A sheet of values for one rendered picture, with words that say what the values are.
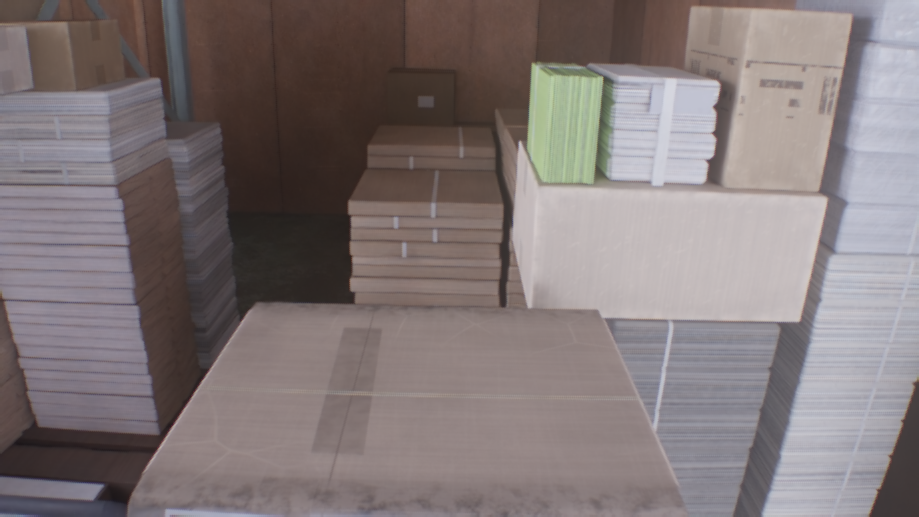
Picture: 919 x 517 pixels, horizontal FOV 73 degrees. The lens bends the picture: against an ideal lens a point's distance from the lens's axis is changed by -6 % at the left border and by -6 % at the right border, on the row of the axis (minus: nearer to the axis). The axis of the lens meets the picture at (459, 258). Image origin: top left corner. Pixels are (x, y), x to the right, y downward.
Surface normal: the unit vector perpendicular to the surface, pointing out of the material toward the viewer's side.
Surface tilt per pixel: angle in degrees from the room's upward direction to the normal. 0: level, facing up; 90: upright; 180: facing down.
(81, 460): 0
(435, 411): 0
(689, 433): 90
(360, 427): 0
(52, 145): 90
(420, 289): 90
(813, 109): 90
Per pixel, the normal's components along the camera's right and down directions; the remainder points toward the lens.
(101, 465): 0.03, -0.93
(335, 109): 0.00, 0.37
